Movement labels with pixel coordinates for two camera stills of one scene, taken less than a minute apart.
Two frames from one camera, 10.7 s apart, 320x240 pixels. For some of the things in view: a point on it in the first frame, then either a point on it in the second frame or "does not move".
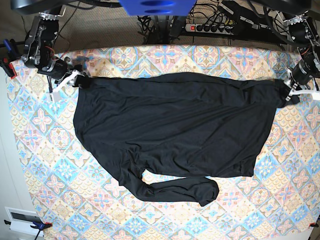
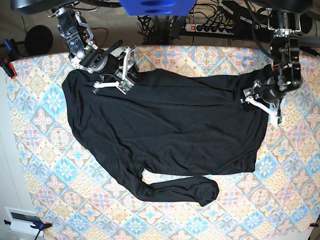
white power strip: (211, 28) does not move
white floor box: (21, 220) does not move
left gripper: (58, 69) → (95, 60)
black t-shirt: (182, 124) does not move
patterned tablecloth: (78, 197) does not move
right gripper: (302, 73) → (272, 90)
